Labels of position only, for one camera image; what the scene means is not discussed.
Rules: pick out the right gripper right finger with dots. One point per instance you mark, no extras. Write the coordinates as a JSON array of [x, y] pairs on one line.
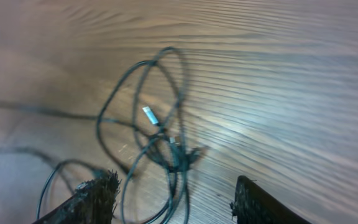
[[253, 205]]

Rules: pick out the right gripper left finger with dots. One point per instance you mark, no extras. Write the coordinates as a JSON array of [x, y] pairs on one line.
[[92, 203]]

